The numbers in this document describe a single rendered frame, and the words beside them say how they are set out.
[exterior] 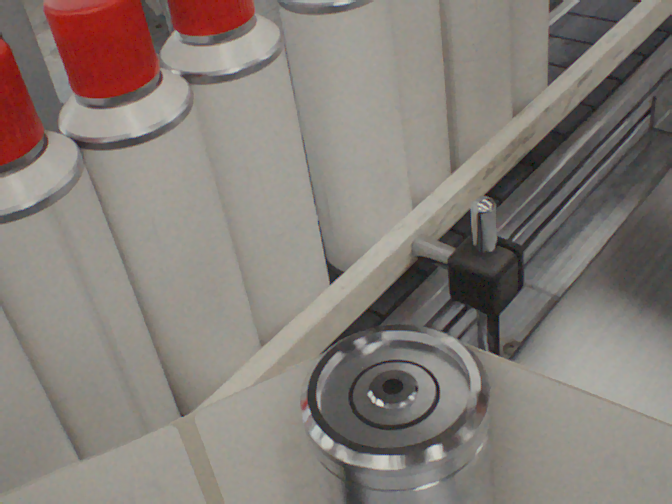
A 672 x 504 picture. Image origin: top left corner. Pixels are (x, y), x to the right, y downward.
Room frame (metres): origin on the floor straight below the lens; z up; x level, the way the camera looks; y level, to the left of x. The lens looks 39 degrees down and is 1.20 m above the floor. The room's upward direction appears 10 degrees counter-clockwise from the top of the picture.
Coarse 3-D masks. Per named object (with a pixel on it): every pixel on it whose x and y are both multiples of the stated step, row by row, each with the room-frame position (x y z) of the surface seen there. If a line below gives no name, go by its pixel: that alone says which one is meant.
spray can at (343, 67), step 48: (288, 0) 0.38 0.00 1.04; (336, 0) 0.37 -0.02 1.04; (384, 0) 0.38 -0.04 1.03; (288, 48) 0.38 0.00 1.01; (336, 48) 0.36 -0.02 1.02; (384, 48) 0.37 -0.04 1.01; (336, 96) 0.37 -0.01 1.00; (384, 96) 0.37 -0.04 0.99; (336, 144) 0.37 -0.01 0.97; (384, 144) 0.37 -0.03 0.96; (336, 192) 0.37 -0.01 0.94; (384, 192) 0.37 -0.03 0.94; (336, 240) 0.37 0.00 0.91
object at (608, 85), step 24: (600, 0) 0.65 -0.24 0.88; (624, 0) 0.64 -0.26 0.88; (552, 24) 0.62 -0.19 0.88; (576, 24) 0.61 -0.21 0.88; (600, 24) 0.61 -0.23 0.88; (552, 48) 0.58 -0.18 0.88; (576, 48) 0.58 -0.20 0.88; (648, 48) 0.56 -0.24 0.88; (552, 72) 0.55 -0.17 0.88; (624, 72) 0.53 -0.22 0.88; (600, 96) 0.51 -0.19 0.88; (576, 120) 0.48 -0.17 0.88; (552, 144) 0.46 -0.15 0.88; (528, 168) 0.44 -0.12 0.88; (504, 192) 0.42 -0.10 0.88; (456, 240) 0.39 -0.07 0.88; (432, 264) 0.37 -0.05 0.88; (408, 288) 0.35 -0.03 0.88; (384, 312) 0.34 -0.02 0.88
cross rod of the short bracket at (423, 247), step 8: (416, 240) 0.36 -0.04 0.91; (424, 240) 0.35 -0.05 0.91; (432, 240) 0.35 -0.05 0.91; (416, 248) 0.35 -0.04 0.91; (424, 248) 0.35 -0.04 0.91; (432, 248) 0.35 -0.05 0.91; (440, 248) 0.35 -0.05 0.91; (448, 248) 0.34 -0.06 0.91; (456, 248) 0.34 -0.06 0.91; (416, 256) 0.35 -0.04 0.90; (424, 256) 0.35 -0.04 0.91; (432, 256) 0.34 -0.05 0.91; (440, 256) 0.34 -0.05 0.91; (448, 256) 0.34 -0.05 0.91; (440, 264) 0.34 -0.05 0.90
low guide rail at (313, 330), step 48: (624, 48) 0.52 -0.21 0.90; (576, 96) 0.48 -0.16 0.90; (528, 144) 0.44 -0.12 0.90; (432, 192) 0.39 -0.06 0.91; (480, 192) 0.40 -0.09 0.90; (384, 240) 0.35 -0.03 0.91; (336, 288) 0.32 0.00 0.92; (384, 288) 0.34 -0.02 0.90; (288, 336) 0.30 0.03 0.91; (336, 336) 0.31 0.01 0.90; (240, 384) 0.27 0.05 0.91
